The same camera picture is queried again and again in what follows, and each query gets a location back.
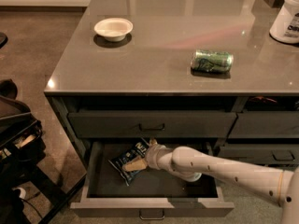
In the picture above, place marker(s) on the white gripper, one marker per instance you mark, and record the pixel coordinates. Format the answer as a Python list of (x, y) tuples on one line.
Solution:
[(152, 156)]

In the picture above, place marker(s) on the blue chip bag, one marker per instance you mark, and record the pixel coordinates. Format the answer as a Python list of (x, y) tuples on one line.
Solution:
[(137, 151)]

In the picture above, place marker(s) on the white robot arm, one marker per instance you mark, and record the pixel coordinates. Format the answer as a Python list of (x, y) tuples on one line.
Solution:
[(280, 187)]

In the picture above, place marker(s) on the open grey middle drawer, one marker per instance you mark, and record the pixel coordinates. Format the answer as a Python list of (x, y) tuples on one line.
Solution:
[(152, 195)]

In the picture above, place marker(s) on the closed grey top drawer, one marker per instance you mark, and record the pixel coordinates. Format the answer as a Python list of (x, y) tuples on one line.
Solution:
[(127, 124)]

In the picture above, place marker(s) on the grey counter cabinet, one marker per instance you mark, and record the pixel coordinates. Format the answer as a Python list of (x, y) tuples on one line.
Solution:
[(150, 69)]

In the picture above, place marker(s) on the grey right middle drawer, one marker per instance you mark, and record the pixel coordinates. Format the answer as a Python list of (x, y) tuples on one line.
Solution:
[(261, 154)]

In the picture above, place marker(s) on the grey right top drawer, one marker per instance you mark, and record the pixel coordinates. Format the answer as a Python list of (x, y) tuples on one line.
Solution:
[(266, 124)]

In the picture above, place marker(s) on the green soda can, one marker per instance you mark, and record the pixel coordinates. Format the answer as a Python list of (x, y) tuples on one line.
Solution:
[(217, 62)]

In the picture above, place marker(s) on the white paper bowl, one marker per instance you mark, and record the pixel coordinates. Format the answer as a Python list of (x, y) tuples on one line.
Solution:
[(113, 29)]

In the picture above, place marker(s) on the white plastic canister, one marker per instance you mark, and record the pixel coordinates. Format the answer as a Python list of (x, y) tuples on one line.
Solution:
[(286, 25)]

